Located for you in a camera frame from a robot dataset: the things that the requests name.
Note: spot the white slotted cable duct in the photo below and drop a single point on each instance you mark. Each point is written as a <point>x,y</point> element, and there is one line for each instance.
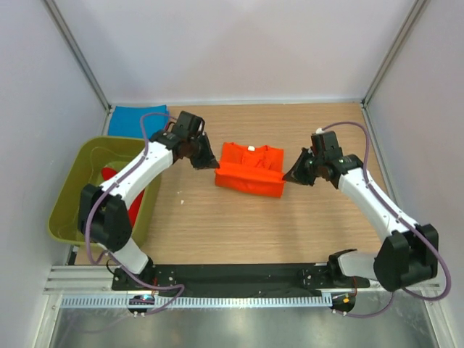
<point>133,301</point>

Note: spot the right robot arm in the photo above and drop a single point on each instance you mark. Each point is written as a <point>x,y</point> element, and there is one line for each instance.
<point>405,257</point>

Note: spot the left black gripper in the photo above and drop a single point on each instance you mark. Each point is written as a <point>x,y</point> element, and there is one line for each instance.
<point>208,160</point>

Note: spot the aluminium frame rail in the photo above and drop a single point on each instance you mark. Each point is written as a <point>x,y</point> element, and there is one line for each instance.
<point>78,279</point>

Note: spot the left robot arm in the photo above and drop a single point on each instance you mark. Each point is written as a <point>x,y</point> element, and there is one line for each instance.
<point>103,216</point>

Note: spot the left aluminium corner post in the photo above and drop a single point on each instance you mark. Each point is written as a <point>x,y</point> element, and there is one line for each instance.
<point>73,46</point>

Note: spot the aluminium corner post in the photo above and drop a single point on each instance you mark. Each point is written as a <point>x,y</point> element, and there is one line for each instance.
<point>406,28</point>
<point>73,46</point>

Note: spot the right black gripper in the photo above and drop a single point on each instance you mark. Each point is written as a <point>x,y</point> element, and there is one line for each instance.
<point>296,174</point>

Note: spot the orange t shirt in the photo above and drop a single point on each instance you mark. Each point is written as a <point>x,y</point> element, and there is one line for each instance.
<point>251,170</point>

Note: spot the olive green plastic basket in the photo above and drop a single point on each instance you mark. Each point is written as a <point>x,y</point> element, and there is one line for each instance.
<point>93,156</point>

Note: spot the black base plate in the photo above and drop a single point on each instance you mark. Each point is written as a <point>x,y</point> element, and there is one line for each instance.
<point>253,280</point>

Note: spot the blue folded t shirt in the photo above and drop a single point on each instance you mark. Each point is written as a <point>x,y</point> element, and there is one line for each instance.
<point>125,121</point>

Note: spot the red t shirt in basket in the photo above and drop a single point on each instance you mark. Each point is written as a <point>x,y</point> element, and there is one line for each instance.
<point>108,173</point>

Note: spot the right aluminium corner post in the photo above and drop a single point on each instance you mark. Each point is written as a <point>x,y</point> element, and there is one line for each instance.
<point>406,28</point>

